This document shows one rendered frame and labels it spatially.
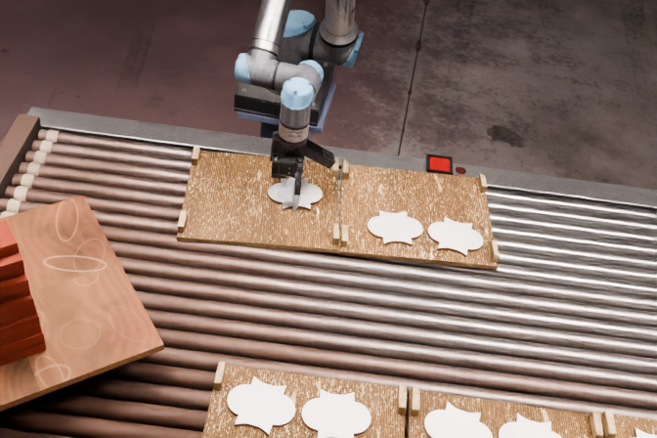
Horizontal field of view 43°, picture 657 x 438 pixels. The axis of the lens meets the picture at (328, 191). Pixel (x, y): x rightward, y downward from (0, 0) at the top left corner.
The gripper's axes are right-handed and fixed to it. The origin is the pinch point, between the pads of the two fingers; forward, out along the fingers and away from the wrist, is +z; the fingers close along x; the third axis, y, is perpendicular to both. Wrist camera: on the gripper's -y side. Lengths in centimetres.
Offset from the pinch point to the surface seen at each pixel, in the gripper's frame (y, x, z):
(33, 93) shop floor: 109, -175, 94
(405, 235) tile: -27.6, 16.1, -0.6
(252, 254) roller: 11.8, 20.2, 2.8
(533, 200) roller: -68, -2, 3
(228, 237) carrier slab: 18.0, 16.3, 0.4
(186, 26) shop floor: 38, -243, 95
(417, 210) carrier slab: -33.1, 5.5, 0.5
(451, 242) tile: -39.4, 18.8, -0.6
